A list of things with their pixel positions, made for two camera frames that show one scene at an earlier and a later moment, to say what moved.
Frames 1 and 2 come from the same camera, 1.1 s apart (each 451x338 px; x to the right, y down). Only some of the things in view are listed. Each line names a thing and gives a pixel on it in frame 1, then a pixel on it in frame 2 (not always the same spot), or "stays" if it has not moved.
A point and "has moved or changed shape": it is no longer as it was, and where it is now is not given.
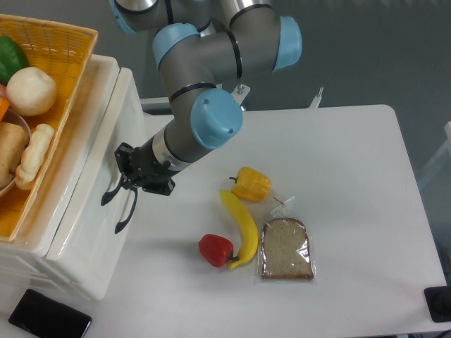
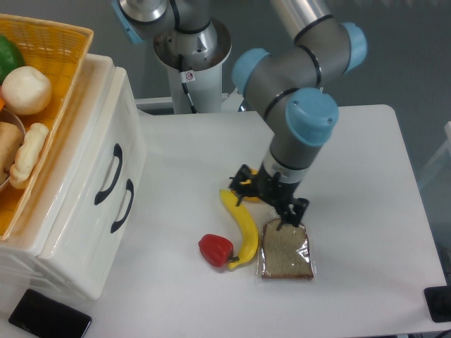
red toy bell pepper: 216,250 stays
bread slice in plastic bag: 286,253 stays
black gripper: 148,173 to 246,182
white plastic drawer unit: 87,230 has moved or changed shape
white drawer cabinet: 66,242 stays
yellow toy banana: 251,242 stays
